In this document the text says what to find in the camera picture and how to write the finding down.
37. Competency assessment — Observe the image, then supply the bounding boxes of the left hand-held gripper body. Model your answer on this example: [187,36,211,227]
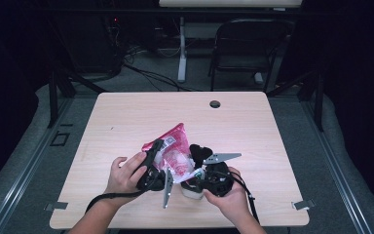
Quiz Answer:
[136,167,174,209]

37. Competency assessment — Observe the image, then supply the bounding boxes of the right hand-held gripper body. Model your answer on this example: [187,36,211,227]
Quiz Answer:
[203,152,243,198]

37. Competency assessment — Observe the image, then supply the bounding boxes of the red and white plastic bag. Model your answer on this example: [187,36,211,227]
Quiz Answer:
[141,122,206,185]

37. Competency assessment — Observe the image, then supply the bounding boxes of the person's right hand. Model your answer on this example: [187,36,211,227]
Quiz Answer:
[203,167,254,225]

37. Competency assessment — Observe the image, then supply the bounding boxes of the person's left hand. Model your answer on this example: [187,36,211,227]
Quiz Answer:
[105,151,149,207]

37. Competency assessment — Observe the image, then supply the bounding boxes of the white desk leg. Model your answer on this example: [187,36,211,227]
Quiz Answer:
[176,16,189,84]

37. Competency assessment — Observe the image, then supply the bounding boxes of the black metal stand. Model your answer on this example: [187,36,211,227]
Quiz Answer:
[47,64,109,130]
[266,69,325,133]

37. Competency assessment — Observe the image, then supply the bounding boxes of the black folding chair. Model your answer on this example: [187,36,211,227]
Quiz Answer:
[208,18,294,94]

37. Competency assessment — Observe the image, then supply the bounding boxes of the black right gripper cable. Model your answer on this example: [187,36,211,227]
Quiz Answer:
[228,171,261,224]

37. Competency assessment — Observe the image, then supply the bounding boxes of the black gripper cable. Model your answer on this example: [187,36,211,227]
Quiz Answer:
[85,189,148,215]
[228,171,261,224]

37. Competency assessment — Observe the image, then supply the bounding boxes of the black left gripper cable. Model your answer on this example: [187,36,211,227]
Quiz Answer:
[85,189,148,215]

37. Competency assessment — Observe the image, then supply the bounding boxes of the black floor cables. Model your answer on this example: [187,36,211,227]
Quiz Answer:
[122,61,206,93]

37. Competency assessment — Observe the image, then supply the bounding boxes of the grey metal table bracket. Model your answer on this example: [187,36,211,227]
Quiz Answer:
[44,201,69,213]
[291,198,316,212]

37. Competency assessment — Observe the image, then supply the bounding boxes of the grey metal floor rail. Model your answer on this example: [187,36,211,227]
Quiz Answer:
[0,97,76,234]
[300,97,374,234]

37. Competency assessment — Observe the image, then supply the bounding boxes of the hanging black cable bundle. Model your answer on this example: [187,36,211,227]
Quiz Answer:
[102,14,125,76]

